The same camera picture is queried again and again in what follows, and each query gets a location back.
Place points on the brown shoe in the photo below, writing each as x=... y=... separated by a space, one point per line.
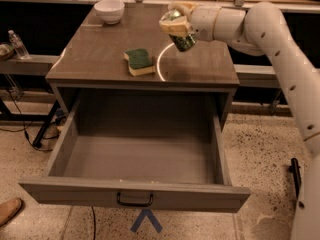
x=9 y=209

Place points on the grey right side shelf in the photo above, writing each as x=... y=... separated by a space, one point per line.
x=256 y=76

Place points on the grey cabinet with glossy top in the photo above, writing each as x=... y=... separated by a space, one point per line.
x=94 y=58

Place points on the grey open top drawer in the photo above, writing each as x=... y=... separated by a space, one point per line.
x=169 y=145

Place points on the black metal stand leg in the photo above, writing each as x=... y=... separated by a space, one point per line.
x=294 y=168

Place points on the grey shelf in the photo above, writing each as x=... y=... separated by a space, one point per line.
x=256 y=76
x=36 y=65

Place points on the small bowl on left shelf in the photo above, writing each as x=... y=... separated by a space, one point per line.
x=6 y=52

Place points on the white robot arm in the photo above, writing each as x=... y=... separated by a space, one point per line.
x=262 y=30

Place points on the clear plastic water bottle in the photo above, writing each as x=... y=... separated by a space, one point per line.
x=18 y=45

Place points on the grey left side shelf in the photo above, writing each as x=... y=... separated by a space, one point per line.
x=36 y=65

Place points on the black drawer handle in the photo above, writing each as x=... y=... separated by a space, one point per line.
x=134 y=201

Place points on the crushed green soda can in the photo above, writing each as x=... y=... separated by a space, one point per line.
x=183 y=44

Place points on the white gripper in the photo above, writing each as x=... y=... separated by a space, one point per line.
x=204 y=22

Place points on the green and yellow sponge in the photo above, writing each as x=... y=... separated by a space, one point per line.
x=139 y=62

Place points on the white ceramic bowl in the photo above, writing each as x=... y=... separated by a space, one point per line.
x=110 y=11

